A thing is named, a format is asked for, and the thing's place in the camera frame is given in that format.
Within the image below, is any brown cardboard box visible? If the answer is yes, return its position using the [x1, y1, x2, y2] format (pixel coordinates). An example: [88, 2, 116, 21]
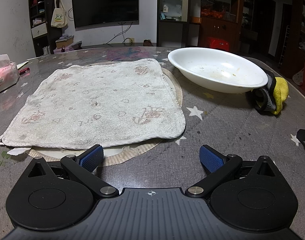
[55, 35, 75, 49]

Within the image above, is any television cable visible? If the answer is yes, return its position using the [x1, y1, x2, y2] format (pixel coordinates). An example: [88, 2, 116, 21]
[106, 21, 133, 44]

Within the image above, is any white storage box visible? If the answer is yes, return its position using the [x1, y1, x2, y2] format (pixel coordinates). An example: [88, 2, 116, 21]
[31, 22, 48, 39]

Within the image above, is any dark shelf unit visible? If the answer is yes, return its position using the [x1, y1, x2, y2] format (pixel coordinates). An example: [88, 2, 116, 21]
[28, 0, 55, 57]

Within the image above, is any beige tote bag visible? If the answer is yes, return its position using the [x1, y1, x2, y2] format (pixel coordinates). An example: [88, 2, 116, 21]
[51, 0, 68, 28]

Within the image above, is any dark television stand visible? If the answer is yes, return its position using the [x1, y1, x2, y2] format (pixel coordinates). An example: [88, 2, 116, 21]
[54, 42, 158, 55]

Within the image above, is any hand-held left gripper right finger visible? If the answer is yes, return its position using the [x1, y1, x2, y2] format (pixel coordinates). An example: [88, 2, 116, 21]
[185, 144, 277, 199]

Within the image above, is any pink tissue pack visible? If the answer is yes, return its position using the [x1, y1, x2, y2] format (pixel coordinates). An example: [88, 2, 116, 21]
[0, 54, 20, 97]

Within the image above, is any pink box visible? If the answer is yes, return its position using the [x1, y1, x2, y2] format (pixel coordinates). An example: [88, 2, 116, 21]
[53, 41, 82, 54]

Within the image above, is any white paper scrap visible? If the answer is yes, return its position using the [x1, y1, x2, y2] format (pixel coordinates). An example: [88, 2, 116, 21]
[7, 147, 31, 156]

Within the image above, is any red plastic stool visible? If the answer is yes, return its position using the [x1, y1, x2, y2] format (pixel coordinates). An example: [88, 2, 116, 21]
[206, 37, 232, 53]

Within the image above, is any bag of oranges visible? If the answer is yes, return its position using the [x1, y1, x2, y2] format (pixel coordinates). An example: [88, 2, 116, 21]
[201, 8, 224, 18]

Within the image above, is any dark wooden cabinet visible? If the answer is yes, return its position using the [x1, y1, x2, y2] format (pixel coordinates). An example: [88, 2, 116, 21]
[189, 0, 243, 53]

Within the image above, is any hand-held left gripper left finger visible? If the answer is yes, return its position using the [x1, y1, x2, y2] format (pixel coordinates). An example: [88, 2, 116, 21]
[26, 144, 119, 198]

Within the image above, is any round woven placemat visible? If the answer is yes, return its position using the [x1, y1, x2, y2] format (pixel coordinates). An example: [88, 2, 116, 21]
[29, 60, 185, 167]

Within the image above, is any white printed towel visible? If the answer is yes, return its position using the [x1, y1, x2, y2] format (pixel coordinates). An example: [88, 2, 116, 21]
[0, 58, 187, 150]

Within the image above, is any white wire rack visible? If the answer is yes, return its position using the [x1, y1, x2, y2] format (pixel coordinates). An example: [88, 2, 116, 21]
[278, 25, 291, 68]

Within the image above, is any grey star-print tablecloth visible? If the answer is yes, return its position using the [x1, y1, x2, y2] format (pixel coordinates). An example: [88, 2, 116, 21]
[0, 45, 305, 240]

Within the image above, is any black television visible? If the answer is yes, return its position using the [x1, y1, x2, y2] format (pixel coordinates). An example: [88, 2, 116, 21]
[71, 0, 139, 29]

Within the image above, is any white bowl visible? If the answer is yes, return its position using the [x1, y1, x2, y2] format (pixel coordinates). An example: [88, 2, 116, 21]
[167, 47, 268, 94]

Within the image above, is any yellow and grey cloth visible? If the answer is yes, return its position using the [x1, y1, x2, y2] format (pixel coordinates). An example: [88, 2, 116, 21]
[251, 68, 289, 115]

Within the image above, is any red and white bag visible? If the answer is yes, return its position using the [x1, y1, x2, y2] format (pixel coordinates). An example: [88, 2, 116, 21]
[292, 58, 305, 93]

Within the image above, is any glass door cabinet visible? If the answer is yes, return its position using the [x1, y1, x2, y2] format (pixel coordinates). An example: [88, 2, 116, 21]
[157, 0, 191, 47]

